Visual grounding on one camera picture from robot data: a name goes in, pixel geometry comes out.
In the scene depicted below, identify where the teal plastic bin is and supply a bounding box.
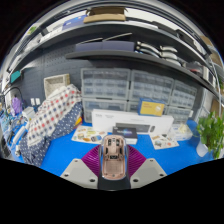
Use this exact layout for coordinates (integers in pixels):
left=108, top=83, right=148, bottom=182
left=9, top=70, right=22, bottom=84

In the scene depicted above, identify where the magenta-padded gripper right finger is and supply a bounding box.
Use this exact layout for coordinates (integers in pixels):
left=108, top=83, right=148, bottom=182
left=126, top=144, right=168, bottom=190

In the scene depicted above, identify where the yellow plastic object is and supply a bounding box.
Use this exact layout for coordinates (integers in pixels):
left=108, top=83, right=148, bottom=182
left=74, top=116, right=84, bottom=127

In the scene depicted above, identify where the transparent rose gold computer mouse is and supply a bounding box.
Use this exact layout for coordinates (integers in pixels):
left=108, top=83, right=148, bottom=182
left=99, top=134, right=129, bottom=181

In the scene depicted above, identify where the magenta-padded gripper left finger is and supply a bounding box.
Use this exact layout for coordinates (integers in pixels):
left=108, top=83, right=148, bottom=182
left=60, top=144, right=102, bottom=190

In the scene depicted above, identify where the dark small cardboard box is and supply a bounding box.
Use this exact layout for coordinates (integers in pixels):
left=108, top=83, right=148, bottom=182
left=112, top=126, right=139, bottom=145

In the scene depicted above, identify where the navy polka dot cloth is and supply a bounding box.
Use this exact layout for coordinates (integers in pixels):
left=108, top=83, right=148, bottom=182
left=18, top=101, right=84, bottom=168

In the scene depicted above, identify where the dark wall shelf unit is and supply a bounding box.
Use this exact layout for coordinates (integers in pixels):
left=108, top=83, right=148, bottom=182
left=6, top=5, right=224, bottom=101

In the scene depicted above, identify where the green potted plant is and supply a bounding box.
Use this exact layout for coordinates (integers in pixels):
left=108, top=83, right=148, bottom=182
left=196, top=111, right=224, bottom=160

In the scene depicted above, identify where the clear plastic package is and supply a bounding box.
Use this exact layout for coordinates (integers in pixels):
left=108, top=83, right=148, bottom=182
left=171, top=123, right=194, bottom=141

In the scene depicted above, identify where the white plant pot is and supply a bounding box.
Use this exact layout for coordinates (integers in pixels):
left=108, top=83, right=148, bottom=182
left=195, top=141, right=210, bottom=158

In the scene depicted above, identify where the yellow and blue box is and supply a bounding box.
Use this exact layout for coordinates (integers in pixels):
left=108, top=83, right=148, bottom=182
left=137, top=98, right=166, bottom=117

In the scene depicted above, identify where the white wall outlet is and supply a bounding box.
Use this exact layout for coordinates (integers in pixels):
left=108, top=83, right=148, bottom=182
left=30, top=97, right=41, bottom=107

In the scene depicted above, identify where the large colourful sticker sheet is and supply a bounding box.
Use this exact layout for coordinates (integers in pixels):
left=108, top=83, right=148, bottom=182
left=70, top=125, right=109, bottom=145

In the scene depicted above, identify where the white woven basket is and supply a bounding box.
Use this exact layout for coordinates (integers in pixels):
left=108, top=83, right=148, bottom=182
left=43, top=73, right=72, bottom=99

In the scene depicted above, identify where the dark grey pegboard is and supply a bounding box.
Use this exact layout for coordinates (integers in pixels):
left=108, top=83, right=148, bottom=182
left=19, top=46, right=84, bottom=108

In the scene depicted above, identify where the small colourful sticker sheet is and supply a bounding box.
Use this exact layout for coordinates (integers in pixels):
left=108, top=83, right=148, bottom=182
left=149, top=133, right=180, bottom=151

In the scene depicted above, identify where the white keyboard box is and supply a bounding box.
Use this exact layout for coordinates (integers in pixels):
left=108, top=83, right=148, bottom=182
left=91, top=108, right=175, bottom=135

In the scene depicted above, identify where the red blue checkered cloth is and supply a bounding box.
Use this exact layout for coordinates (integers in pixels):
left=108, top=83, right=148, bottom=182
left=27, top=83, right=83, bottom=148

